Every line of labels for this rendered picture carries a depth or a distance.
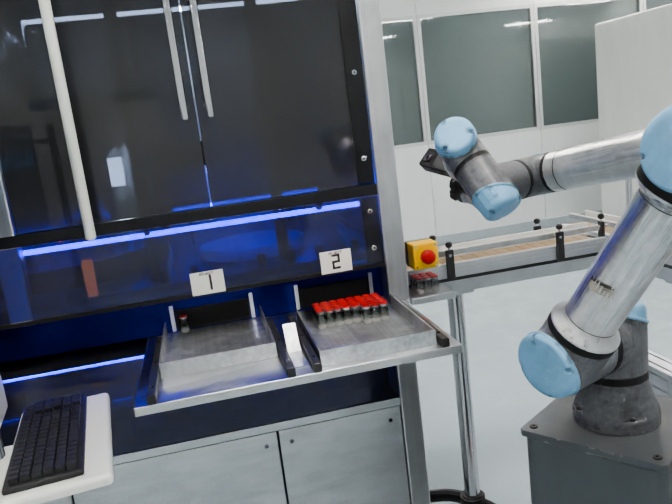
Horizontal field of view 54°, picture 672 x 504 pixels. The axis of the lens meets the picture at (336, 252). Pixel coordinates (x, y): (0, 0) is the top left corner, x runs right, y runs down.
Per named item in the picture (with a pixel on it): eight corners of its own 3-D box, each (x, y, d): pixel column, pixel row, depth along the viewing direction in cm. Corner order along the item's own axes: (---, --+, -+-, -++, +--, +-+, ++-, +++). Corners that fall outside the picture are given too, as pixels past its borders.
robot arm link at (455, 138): (447, 165, 117) (422, 129, 120) (457, 185, 127) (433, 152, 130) (486, 139, 116) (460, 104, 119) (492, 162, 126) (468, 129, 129)
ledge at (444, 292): (397, 293, 197) (397, 287, 197) (438, 286, 200) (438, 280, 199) (413, 305, 184) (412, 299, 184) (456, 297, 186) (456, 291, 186)
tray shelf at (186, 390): (148, 344, 178) (147, 337, 178) (397, 299, 191) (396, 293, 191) (134, 417, 132) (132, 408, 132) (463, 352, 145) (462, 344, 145)
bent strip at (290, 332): (285, 348, 156) (282, 324, 155) (298, 345, 157) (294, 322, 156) (295, 368, 143) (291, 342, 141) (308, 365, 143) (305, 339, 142)
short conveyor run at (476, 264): (401, 304, 193) (395, 251, 190) (386, 292, 208) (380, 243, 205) (611, 266, 206) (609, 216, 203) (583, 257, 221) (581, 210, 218)
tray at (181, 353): (166, 334, 179) (164, 321, 178) (262, 317, 184) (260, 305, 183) (161, 378, 146) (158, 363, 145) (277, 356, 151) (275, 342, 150)
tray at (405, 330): (297, 323, 174) (296, 310, 174) (392, 306, 179) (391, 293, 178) (321, 367, 141) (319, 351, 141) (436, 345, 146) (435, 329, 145)
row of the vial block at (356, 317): (317, 327, 168) (315, 310, 167) (385, 315, 171) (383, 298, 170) (319, 329, 166) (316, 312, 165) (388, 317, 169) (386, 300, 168)
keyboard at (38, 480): (24, 413, 156) (22, 403, 155) (87, 398, 160) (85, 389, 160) (2, 497, 119) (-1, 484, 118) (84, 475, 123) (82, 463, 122)
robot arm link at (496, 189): (544, 190, 118) (509, 144, 122) (502, 201, 112) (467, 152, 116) (519, 216, 124) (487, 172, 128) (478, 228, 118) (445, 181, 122)
